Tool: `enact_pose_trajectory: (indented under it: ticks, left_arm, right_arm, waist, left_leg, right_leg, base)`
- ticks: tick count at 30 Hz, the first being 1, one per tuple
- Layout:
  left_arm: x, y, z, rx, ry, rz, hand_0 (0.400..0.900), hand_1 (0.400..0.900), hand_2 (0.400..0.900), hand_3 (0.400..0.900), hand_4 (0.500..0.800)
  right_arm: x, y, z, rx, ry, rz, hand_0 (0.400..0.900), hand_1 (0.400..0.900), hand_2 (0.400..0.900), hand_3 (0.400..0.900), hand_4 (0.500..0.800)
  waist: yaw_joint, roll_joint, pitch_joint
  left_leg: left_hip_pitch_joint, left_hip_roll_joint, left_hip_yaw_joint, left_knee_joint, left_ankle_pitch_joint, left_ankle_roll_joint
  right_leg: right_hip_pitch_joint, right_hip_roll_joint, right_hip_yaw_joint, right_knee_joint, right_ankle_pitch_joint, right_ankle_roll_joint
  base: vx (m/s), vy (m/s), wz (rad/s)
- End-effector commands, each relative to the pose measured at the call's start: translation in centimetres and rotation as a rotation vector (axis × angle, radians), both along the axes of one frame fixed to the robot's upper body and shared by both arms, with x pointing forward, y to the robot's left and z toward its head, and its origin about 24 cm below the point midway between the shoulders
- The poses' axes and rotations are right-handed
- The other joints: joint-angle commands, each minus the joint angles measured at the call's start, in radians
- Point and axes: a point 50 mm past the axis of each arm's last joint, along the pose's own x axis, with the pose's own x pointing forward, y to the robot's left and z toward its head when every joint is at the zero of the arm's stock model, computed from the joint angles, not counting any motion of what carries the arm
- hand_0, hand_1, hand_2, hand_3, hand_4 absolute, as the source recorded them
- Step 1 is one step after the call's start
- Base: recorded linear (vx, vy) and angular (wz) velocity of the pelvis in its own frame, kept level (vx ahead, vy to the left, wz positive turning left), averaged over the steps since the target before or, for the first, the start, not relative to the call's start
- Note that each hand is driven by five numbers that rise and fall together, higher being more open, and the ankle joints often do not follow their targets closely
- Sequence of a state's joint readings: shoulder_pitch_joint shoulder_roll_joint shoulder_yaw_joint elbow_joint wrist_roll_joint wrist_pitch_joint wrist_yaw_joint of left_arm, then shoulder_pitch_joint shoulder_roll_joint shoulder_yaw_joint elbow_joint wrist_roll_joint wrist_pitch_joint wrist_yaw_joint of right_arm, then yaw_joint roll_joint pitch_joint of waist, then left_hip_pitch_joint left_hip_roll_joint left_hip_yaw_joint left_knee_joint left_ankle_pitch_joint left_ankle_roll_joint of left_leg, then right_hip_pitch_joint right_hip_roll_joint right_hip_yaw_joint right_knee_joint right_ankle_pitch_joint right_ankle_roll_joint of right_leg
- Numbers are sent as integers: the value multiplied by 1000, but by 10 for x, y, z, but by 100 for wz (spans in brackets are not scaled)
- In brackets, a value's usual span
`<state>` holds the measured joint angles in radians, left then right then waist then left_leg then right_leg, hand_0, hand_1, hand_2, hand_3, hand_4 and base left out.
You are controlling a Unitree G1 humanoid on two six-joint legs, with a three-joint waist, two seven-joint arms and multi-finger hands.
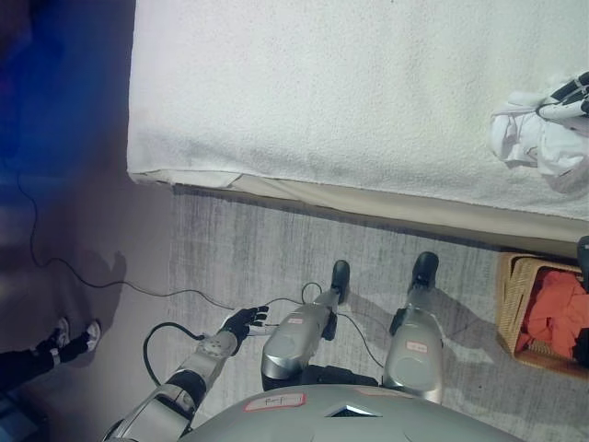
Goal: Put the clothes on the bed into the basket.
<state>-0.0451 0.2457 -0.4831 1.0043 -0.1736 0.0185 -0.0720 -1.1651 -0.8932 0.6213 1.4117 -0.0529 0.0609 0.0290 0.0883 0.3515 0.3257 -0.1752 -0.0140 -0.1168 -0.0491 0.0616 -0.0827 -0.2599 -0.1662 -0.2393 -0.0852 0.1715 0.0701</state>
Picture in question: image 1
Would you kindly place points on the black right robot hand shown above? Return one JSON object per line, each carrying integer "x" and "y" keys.
{"x": 573, "y": 96}

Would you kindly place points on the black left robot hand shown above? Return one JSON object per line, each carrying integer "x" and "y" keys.
{"x": 244, "y": 320}

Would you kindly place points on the white clothes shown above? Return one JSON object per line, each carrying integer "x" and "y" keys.
{"x": 529, "y": 133}

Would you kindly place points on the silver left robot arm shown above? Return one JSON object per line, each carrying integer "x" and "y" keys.
{"x": 211, "y": 350}

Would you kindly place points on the wicker laundry basket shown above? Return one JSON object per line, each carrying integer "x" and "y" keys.
{"x": 511, "y": 294}

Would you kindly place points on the bed with white blanket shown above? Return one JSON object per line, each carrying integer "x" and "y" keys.
{"x": 322, "y": 92}

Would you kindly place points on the silver left robot leg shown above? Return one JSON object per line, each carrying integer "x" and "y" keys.
{"x": 294, "y": 340}

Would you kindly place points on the silver robot leg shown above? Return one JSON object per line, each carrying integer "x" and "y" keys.
{"x": 414, "y": 359}
{"x": 294, "y": 340}

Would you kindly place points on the grey rug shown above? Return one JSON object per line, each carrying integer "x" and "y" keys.
{"x": 230, "y": 239}

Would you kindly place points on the white sneaker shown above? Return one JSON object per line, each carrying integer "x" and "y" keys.
{"x": 93, "y": 333}
{"x": 62, "y": 331}

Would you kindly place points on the silver right robot leg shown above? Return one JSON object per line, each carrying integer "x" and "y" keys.
{"x": 414, "y": 359}

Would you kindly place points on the orange garment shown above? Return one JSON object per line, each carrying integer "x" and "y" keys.
{"x": 552, "y": 313}

